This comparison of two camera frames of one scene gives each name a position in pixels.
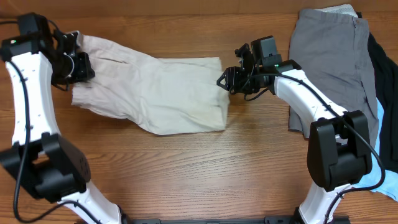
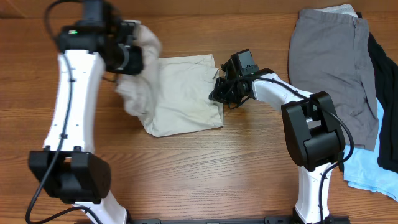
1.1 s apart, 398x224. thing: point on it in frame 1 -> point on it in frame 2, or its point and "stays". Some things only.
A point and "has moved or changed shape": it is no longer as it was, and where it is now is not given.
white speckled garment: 344,9 stays
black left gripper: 84,73 -> 132,65
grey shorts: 334,51 stays
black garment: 385,70 stays
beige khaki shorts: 168,96 has moved or changed shape
